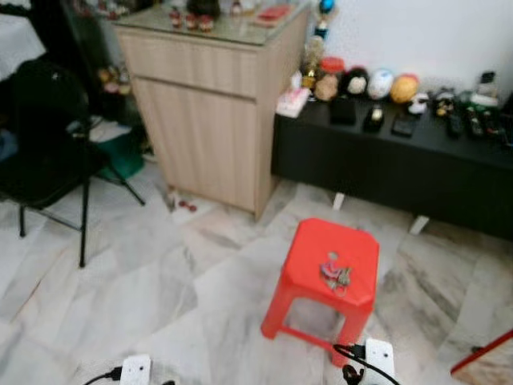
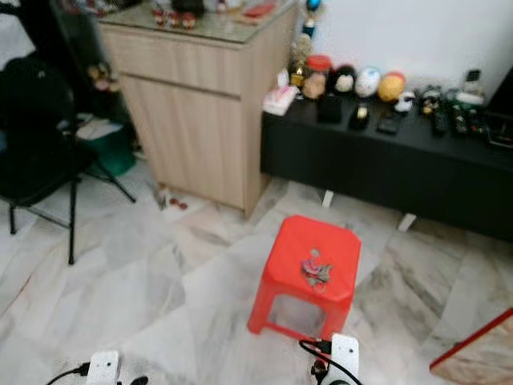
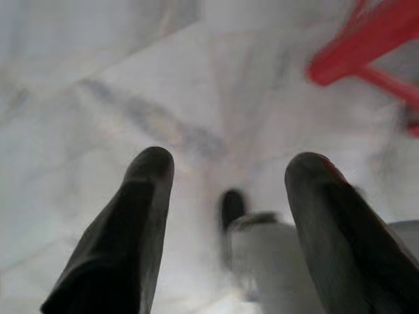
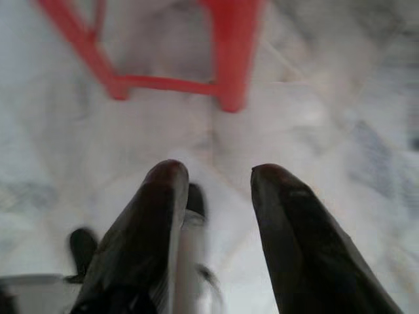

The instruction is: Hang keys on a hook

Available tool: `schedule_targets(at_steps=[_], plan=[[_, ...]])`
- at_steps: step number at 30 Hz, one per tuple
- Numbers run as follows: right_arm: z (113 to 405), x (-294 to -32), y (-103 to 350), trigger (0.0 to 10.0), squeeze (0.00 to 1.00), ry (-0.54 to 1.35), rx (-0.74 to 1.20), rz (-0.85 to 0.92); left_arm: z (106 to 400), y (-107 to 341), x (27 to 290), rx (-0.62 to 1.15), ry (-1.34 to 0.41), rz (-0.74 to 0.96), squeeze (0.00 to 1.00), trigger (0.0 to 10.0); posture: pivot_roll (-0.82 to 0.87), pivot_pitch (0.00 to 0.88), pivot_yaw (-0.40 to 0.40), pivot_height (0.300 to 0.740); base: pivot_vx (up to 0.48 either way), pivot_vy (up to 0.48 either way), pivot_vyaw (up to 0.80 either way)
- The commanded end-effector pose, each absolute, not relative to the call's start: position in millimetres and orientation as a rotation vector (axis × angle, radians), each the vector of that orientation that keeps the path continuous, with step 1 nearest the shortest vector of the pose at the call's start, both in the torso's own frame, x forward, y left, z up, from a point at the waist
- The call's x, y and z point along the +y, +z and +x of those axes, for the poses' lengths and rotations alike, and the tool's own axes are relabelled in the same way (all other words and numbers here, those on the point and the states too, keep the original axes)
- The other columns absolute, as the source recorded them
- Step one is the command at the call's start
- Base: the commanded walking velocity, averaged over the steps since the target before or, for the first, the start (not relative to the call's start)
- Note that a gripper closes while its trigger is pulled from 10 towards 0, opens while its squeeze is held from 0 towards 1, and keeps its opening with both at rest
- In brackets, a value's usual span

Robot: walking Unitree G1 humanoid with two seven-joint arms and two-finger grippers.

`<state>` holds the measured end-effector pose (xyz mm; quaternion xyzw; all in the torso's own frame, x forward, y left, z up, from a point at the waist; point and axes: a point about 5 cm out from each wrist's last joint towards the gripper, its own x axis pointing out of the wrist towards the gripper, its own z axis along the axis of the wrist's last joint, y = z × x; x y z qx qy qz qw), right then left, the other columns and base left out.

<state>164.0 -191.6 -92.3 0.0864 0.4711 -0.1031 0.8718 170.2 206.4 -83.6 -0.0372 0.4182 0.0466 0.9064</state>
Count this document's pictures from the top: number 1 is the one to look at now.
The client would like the small black white figure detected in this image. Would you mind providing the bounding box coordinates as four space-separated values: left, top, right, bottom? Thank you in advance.
432 87 457 118

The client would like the small gold trophy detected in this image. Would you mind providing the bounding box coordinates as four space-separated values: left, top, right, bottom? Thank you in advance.
300 36 326 90

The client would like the red edged wooden board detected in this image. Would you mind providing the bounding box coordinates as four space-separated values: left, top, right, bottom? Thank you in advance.
450 330 513 385

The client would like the pink white tissue pack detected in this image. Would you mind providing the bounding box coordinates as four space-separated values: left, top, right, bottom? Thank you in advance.
276 86 313 120

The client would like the small white panda toy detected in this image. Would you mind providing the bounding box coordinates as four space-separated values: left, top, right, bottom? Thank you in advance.
406 91 430 116

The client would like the yellow round plush toy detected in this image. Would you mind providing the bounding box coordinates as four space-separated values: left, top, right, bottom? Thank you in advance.
390 73 421 105

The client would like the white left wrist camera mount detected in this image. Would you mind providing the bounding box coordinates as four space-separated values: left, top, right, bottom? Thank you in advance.
119 355 152 385

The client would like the black phone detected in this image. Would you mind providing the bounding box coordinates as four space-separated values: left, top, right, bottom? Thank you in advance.
390 114 418 139

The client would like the black remote control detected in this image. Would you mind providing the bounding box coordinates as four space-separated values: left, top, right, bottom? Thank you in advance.
463 107 487 140
483 110 508 144
444 111 467 138

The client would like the red plastic stool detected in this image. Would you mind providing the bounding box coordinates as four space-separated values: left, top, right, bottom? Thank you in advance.
260 217 381 369

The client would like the red flat box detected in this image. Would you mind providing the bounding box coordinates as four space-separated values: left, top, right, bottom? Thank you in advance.
256 3 294 24

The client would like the black low console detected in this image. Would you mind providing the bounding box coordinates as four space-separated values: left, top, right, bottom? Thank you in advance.
270 95 513 242

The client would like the green bin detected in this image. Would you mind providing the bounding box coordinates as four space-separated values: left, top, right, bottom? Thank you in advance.
99 128 147 182

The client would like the black tape dispenser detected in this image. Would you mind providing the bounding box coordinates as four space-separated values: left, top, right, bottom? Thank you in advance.
362 103 386 134

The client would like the key bunch with pink charm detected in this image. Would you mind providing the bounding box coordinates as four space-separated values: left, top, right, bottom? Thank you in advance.
319 252 353 292

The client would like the white round plush toy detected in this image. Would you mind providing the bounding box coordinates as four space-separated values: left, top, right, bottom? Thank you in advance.
366 68 396 102

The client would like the dark shelf unit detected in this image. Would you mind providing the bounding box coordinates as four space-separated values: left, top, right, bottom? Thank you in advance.
31 0 142 130

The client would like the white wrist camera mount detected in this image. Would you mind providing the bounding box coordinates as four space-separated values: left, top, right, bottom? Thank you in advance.
364 338 396 385
119 355 152 385

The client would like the green box with items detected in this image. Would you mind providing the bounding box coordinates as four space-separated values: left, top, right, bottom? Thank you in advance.
472 71 503 108

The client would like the blue ornament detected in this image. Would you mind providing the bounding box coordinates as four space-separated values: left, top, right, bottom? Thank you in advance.
316 0 337 40

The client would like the clear jar with red lid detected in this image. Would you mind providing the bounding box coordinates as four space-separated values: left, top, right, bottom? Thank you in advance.
313 57 346 103

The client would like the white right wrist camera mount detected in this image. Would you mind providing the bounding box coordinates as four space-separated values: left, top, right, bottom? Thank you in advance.
364 338 396 385

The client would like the black wallet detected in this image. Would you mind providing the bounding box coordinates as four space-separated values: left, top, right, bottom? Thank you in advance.
329 95 358 127

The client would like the black round plush toy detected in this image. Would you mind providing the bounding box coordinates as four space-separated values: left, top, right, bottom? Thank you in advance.
340 66 370 99

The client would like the light wooden cabinet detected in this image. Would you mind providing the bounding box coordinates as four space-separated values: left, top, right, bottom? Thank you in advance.
111 3 314 220

